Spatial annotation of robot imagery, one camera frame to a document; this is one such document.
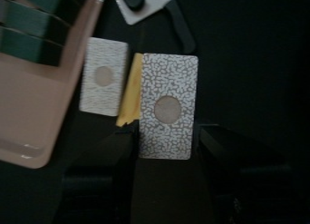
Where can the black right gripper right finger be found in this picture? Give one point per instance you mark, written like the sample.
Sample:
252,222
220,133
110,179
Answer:
235,167

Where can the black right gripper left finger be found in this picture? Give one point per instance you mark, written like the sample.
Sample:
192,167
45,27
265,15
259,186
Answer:
117,161

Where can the grey patterned rice block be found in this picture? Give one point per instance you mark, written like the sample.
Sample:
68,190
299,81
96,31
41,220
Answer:
170,82

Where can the white textured rice block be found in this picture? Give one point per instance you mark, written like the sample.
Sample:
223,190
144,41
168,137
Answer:
104,91

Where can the pink rectangular plate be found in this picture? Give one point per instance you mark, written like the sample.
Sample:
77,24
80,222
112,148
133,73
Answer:
29,103

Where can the green seaweed sushi roll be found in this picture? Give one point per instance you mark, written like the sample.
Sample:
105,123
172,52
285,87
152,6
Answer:
25,47
41,2
30,22

